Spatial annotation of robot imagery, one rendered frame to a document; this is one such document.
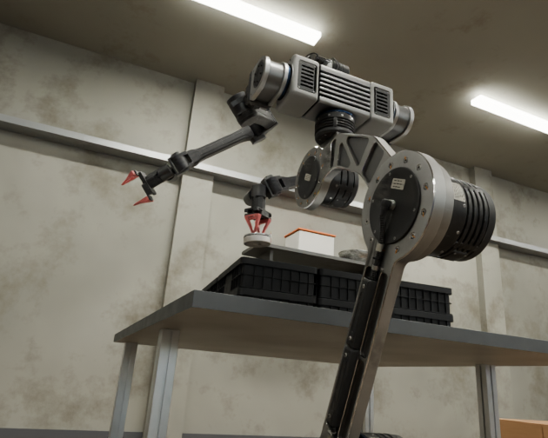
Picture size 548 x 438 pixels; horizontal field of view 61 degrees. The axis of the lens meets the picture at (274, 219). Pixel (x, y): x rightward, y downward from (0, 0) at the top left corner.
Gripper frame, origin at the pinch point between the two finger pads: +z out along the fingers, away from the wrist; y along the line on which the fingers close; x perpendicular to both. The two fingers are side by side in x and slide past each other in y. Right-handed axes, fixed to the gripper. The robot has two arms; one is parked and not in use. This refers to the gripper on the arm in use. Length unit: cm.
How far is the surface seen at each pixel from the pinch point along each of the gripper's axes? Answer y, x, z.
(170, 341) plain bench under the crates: 24, -18, 41
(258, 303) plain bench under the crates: 50, 35, 35
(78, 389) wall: -108, -235, 67
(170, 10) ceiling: -79, -148, -235
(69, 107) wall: -73, -260, -173
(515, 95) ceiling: -324, 85, -217
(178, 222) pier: -156, -192, -77
